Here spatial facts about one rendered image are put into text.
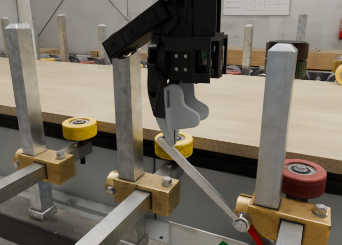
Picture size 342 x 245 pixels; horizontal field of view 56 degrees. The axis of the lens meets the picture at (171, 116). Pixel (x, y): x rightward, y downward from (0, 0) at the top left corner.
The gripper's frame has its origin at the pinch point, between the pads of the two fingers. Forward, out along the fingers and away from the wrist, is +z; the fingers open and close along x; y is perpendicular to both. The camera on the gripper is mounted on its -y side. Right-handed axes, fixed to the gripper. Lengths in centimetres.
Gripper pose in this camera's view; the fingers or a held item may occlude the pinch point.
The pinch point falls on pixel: (167, 135)
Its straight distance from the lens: 45.2
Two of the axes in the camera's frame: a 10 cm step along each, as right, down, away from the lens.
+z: 0.1, 9.6, 3.0
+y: 9.0, 1.2, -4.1
